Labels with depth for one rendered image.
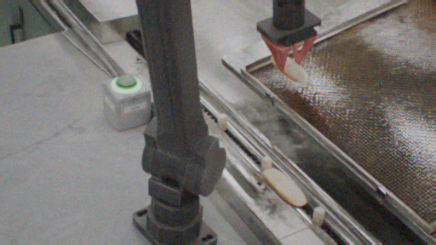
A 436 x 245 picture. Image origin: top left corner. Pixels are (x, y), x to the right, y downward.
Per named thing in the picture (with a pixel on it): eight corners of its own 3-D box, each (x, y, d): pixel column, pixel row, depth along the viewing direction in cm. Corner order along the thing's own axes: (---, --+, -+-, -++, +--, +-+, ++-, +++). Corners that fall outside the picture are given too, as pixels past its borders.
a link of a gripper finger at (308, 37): (266, 63, 123) (264, 21, 117) (296, 50, 126) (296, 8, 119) (285, 81, 119) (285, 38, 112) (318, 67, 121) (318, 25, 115)
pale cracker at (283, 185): (257, 173, 109) (258, 168, 108) (275, 167, 111) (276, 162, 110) (293, 210, 102) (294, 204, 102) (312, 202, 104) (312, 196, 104)
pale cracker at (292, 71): (266, 59, 125) (266, 54, 124) (282, 53, 126) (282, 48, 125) (295, 85, 118) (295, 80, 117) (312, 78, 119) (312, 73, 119)
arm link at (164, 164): (148, 202, 96) (179, 216, 94) (148, 149, 90) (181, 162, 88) (180, 169, 103) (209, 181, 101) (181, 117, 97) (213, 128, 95)
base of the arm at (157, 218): (130, 220, 102) (174, 269, 95) (129, 182, 98) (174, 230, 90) (174, 200, 107) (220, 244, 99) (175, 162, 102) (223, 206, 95)
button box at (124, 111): (100, 126, 127) (99, 78, 121) (137, 116, 131) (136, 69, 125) (118, 149, 122) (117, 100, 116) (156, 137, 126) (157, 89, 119)
